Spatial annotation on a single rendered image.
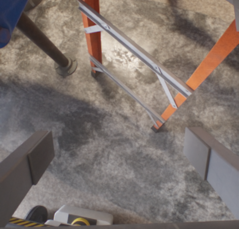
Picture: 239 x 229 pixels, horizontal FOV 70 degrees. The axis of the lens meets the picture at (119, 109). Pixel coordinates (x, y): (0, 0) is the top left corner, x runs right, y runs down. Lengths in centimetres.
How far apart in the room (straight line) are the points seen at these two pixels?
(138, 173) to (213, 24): 92
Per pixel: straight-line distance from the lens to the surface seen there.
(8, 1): 48
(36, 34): 80
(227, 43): 33
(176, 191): 99
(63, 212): 94
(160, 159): 94
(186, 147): 17
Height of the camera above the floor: 92
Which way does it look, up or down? 80 degrees down
